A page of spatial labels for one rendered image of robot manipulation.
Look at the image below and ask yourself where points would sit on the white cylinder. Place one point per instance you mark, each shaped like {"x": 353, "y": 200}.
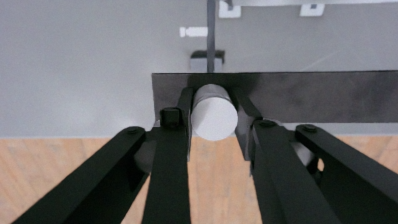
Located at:
{"x": 214, "y": 116}

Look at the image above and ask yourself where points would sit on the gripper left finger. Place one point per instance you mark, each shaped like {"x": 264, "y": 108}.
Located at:
{"x": 98, "y": 190}

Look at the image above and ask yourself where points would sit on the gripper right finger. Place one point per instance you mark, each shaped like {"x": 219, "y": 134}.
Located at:
{"x": 359, "y": 189}

